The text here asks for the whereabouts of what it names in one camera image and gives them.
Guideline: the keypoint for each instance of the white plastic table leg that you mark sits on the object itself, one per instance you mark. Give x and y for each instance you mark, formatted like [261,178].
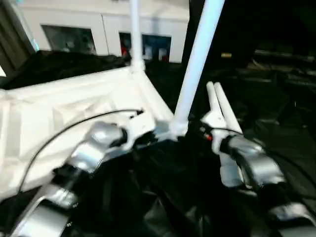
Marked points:
[225,103]
[197,61]
[136,32]
[230,172]

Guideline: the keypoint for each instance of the white plastic table top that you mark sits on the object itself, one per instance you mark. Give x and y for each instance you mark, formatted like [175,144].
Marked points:
[61,103]

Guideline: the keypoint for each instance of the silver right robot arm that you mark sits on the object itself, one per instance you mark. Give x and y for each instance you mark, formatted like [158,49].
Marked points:
[256,158]

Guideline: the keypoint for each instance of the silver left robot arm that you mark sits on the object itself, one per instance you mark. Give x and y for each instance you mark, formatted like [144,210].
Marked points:
[96,143]

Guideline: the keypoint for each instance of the black plastic mat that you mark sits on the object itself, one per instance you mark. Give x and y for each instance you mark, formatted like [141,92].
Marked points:
[271,111]

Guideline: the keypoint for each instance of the yellow label sticker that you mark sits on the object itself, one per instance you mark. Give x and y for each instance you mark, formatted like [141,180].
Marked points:
[226,54]

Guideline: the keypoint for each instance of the white printed cup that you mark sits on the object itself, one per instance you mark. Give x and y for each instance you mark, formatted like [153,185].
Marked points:
[148,53]

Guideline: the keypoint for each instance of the white printed figurine mug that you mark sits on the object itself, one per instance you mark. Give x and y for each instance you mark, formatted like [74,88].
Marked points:
[90,44]
[70,46]

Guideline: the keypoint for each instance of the black flat monitor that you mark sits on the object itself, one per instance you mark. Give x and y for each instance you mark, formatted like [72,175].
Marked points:
[284,55]

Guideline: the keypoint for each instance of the white glass-door cabinet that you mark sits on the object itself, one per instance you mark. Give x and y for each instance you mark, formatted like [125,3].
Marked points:
[86,17]

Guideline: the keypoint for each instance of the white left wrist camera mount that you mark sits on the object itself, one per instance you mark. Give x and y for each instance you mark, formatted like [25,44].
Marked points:
[140,126]

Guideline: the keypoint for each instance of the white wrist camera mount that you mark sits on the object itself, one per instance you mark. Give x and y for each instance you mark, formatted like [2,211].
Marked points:
[217,121]
[140,126]

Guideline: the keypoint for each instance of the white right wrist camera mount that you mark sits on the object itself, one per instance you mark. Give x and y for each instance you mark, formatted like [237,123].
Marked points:
[217,121]

